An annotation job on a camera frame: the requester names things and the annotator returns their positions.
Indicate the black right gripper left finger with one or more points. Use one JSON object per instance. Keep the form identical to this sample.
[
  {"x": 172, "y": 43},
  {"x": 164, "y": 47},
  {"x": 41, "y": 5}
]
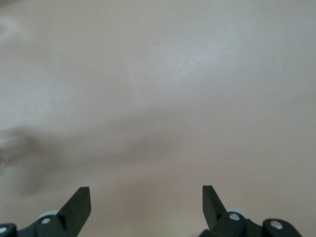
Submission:
[{"x": 76, "y": 212}]

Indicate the brown table mat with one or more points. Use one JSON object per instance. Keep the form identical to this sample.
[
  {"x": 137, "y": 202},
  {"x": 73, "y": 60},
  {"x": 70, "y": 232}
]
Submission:
[{"x": 158, "y": 98}]

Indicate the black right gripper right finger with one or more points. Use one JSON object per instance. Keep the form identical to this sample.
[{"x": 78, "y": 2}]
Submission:
[{"x": 213, "y": 209}]

